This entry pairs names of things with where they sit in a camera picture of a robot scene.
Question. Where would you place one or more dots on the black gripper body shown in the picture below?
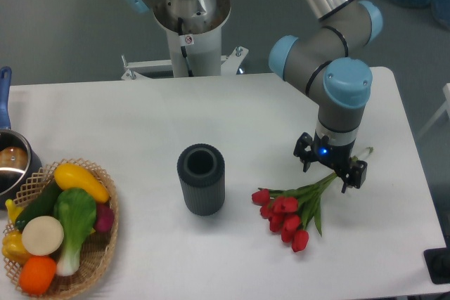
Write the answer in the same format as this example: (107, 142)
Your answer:
(335, 157)

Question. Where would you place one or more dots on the red tulip bouquet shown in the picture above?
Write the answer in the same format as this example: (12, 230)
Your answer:
(289, 212)

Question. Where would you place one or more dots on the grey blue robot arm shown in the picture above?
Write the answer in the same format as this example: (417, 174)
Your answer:
(321, 68)

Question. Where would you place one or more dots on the dark grey ribbed vase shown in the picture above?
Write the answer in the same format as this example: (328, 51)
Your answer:
(201, 171)

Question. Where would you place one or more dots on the black device at table edge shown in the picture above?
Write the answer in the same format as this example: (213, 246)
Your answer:
(437, 262)

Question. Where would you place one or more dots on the purple red radish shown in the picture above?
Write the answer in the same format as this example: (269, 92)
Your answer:
(104, 218)

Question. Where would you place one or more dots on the woven wicker basket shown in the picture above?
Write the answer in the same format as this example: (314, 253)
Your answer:
(97, 251)

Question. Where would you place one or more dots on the green bok choy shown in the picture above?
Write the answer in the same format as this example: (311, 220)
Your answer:
(75, 209)

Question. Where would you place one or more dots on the yellow squash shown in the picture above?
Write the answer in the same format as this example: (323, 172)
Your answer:
(69, 175)

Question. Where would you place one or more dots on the dark green cucumber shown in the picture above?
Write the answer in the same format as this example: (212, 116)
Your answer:
(42, 205)

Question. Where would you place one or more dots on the white round radish slice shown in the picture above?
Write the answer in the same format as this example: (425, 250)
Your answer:
(42, 236)

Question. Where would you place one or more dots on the orange fruit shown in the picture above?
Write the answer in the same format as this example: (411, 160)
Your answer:
(37, 275)

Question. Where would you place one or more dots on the yellow banana tip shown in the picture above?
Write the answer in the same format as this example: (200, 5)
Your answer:
(13, 210)

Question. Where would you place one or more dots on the yellow bell pepper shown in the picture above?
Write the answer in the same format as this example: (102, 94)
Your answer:
(14, 249)

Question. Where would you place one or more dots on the white chair frame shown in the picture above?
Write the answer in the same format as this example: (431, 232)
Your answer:
(442, 110)

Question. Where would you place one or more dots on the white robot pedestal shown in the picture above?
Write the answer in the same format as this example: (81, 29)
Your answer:
(194, 37)

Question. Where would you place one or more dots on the blue handled saucepan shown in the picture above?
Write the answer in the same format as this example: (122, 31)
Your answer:
(18, 159)

